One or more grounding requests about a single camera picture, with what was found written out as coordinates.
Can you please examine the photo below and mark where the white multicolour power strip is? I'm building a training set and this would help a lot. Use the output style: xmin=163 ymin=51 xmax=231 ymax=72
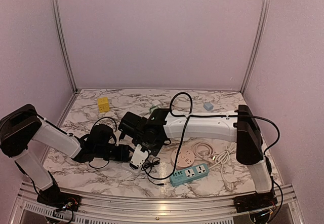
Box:
xmin=121 ymin=163 xmax=140 ymax=176

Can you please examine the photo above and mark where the left aluminium frame post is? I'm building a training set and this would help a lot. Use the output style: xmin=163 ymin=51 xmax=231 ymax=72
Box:
xmin=51 ymin=0 xmax=78 ymax=94

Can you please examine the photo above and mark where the black power adapter with cable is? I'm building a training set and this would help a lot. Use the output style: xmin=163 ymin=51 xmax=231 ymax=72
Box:
xmin=141 ymin=157 xmax=164 ymax=186

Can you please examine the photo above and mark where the aluminium front rail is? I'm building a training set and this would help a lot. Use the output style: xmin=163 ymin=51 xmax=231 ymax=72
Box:
xmin=2 ymin=182 xmax=306 ymax=223

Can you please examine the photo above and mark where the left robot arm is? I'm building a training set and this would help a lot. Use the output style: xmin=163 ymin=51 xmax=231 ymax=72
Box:
xmin=1 ymin=104 xmax=133 ymax=206

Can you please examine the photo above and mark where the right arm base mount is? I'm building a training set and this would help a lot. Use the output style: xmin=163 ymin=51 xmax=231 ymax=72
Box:
xmin=233 ymin=190 xmax=278 ymax=213

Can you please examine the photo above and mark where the light blue USB charger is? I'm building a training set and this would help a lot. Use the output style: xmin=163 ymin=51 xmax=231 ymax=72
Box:
xmin=203 ymin=102 xmax=214 ymax=111

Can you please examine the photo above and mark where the white USB charger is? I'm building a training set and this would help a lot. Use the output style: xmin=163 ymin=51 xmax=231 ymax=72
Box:
xmin=152 ymin=100 xmax=161 ymax=107

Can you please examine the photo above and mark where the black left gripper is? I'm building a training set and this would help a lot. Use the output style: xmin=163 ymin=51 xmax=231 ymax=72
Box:
xmin=95 ymin=145 xmax=133 ymax=163

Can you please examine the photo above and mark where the white teal strip cable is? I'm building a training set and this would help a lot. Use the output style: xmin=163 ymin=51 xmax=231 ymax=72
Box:
xmin=209 ymin=142 xmax=240 ymax=192

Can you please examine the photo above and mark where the right aluminium frame post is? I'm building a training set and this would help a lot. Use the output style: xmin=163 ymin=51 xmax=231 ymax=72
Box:
xmin=240 ymin=0 xmax=270 ymax=95

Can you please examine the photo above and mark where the yellow cube power socket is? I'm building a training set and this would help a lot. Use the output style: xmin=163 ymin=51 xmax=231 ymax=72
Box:
xmin=97 ymin=97 xmax=110 ymax=113

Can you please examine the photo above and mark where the teal power strip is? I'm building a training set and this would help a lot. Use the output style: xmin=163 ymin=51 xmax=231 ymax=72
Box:
xmin=170 ymin=163 xmax=210 ymax=186

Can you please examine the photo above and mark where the aluminium frame post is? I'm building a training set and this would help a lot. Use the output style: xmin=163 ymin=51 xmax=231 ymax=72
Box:
xmin=240 ymin=0 xmax=270 ymax=95
xmin=51 ymin=0 xmax=78 ymax=94

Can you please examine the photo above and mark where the pink round power socket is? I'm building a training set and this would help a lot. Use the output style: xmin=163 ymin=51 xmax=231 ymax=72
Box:
xmin=171 ymin=147 xmax=195 ymax=170

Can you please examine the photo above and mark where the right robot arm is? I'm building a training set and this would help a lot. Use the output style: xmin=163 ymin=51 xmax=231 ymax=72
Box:
xmin=118 ymin=97 xmax=278 ymax=208

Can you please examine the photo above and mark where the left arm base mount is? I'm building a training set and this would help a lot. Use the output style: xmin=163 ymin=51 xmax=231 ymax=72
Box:
xmin=37 ymin=174 xmax=81 ymax=211

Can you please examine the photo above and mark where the green cube plug adapter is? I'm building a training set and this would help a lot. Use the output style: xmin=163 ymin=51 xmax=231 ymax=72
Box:
xmin=149 ymin=106 xmax=158 ymax=113

